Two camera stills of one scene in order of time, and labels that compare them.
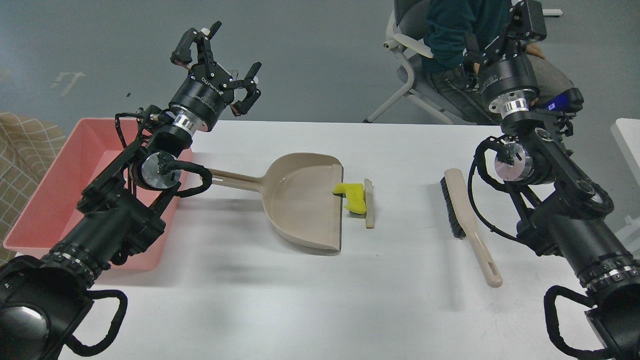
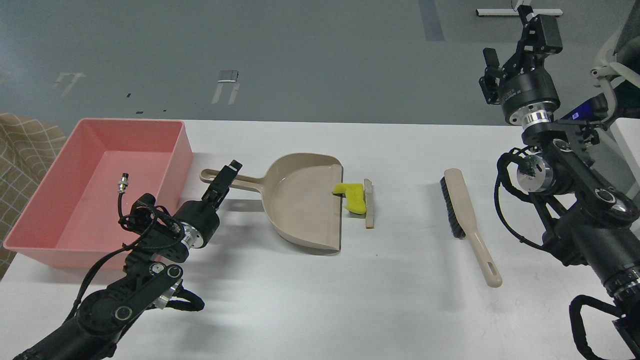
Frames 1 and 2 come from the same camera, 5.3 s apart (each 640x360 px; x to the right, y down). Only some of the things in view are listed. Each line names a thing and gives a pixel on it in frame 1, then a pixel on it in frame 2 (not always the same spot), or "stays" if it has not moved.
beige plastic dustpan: x=297 y=192 stays
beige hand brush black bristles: x=464 y=226 stays
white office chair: x=405 y=27 -> x=619 y=67
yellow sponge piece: x=355 y=200 stays
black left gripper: x=202 y=95 -> x=200 y=222
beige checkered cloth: x=26 y=145 stays
